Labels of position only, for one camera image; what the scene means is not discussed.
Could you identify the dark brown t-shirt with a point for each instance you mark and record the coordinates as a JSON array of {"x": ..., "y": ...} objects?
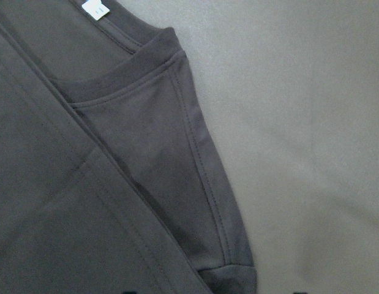
[{"x": 109, "y": 179}]

